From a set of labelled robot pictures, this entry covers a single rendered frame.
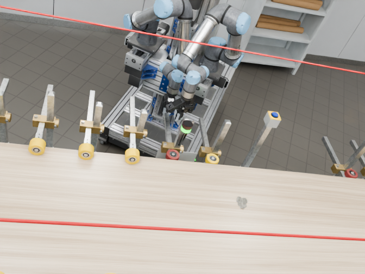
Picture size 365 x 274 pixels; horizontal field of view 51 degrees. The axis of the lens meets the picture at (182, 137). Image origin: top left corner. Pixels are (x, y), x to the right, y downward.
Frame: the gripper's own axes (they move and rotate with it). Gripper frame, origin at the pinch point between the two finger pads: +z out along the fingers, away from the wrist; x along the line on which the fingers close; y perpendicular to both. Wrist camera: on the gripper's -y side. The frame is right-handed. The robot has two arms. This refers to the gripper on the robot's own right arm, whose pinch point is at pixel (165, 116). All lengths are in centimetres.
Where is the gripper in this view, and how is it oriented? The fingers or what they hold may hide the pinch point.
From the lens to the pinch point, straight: 261.3
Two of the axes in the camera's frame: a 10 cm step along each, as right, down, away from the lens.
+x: -9.6, -1.1, -2.5
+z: -2.6, 6.9, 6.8
